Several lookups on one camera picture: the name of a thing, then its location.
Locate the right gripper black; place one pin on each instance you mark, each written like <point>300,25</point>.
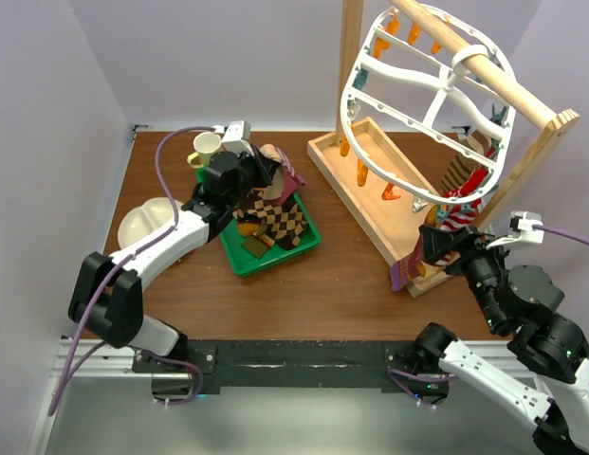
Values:
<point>436,241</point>

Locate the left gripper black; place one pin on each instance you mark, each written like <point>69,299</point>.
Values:
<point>260,165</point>

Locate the cream maroon purple sock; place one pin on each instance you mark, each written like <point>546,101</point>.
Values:
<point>286,179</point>

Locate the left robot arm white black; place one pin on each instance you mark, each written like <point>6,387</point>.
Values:
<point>108,296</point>

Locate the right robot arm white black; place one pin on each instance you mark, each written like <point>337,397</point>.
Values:
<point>547,387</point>

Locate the wooden hanger stand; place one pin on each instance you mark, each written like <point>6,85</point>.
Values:
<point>391,225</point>

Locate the white round clip hanger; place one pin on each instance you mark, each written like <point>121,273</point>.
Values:
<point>389,52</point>

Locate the red white striped sock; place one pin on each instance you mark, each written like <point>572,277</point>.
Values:
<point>450,218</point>

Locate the cream yellow mug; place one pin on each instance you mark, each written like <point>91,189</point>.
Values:
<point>205,146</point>

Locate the white plastic clothes peg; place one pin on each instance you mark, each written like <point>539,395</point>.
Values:
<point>418,204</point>

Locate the orange plastic clothes peg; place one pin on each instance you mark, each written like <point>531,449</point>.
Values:
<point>389,193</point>

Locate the brown striped sock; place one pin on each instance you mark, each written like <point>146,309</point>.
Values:
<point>460,168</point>

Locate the cream divided plate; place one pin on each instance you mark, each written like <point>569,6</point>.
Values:
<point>146,222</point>

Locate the green plastic tray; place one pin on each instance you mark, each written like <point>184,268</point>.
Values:
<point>243,263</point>

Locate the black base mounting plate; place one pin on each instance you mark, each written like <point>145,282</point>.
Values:
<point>388,366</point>

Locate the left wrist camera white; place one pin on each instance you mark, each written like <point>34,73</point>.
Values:
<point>235,137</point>

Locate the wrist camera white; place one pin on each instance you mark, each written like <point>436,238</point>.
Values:
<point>524,230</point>
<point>235,137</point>

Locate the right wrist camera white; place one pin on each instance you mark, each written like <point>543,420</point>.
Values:
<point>524,230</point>

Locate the aluminium frame rail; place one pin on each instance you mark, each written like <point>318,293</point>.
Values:
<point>89,360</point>

